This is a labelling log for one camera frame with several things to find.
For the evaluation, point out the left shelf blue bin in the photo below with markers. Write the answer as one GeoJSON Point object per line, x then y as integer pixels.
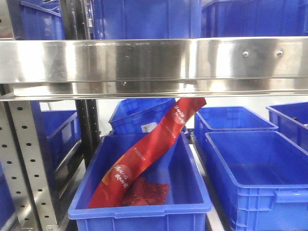
{"type": "Point", "coordinates": [60, 130]}

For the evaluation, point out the steel middle shelf beam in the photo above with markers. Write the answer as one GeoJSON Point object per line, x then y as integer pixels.
{"type": "Point", "coordinates": [97, 69]}

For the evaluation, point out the perforated steel shelf upright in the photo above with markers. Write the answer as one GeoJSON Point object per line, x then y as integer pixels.
{"type": "Point", "coordinates": [26, 160]}

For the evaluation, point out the tilted rear blue bin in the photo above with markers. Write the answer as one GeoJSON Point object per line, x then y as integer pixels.
{"type": "Point", "coordinates": [139, 115]}

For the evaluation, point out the red dried snack packet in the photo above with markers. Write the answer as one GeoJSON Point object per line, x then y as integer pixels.
{"type": "Point", "coordinates": [142, 193]}

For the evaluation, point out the rear right blue bin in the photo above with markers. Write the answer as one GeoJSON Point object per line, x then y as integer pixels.
{"type": "Point", "coordinates": [228, 118]}

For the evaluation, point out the red snack package strip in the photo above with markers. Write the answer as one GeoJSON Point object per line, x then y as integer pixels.
{"type": "Point", "coordinates": [122, 174]}

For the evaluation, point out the blue bin with snacks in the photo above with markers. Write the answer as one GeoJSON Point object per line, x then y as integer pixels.
{"type": "Point", "coordinates": [187, 201]}

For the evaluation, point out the upper centre dark blue bin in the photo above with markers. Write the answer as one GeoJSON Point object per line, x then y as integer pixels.
{"type": "Point", "coordinates": [146, 19]}

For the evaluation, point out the dark blue bin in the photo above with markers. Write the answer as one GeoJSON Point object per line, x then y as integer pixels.
{"type": "Point", "coordinates": [146, 19]}
{"type": "Point", "coordinates": [254, 18]}
{"type": "Point", "coordinates": [41, 20]}

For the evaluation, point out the front right blue bin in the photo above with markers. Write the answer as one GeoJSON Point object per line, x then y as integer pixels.
{"type": "Point", "coordinates": [261, 178]}

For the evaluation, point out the upper right dark blue bin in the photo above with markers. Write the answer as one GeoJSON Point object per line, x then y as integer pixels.
{"type": "Point", "coordinates": [254, 18]}

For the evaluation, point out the far right blue bin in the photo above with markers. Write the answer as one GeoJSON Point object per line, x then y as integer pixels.
{"type": "Point", "coordinates": [292, 121]}

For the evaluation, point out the upper left dark blue bin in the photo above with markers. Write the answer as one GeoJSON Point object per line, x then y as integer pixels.
{"type": "Point", "coordinates": [41, 20]}

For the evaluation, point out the black shelf upright post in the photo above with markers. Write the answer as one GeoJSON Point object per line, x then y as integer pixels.
{"type": "Point", "coordinates": [89, 127]}

